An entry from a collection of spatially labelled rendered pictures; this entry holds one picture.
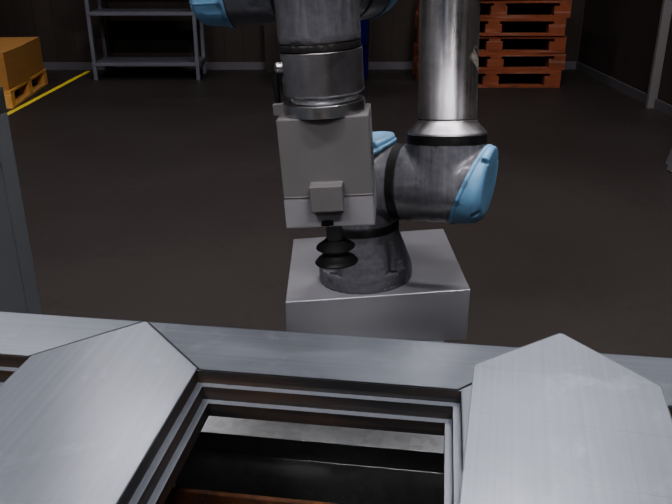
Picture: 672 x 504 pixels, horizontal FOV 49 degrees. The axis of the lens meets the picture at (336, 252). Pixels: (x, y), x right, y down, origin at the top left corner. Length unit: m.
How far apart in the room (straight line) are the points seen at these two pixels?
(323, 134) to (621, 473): 0.38
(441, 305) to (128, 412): 0.58
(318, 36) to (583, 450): 0.42
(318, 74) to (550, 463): 0.38
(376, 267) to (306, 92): 0.52
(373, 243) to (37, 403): 0.57
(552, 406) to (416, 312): 0.47
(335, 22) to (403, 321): 0.61
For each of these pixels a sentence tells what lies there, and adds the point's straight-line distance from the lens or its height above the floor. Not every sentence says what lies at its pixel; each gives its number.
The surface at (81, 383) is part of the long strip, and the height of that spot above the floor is 0.86.
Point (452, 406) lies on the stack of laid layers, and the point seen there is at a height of 0.84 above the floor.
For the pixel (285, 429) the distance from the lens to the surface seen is 0.98.
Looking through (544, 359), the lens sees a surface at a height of 0.86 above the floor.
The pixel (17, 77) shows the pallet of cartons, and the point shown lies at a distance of 6.98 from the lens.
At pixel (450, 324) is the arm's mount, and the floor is 0.71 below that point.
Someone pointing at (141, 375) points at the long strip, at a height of 0.86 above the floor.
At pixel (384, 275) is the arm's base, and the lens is 1.14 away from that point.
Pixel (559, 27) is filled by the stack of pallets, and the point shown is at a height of 0.55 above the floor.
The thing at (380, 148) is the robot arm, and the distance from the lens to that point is 1.09.
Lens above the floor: 1.26
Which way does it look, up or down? 23 degrees down
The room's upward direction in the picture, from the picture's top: straight up
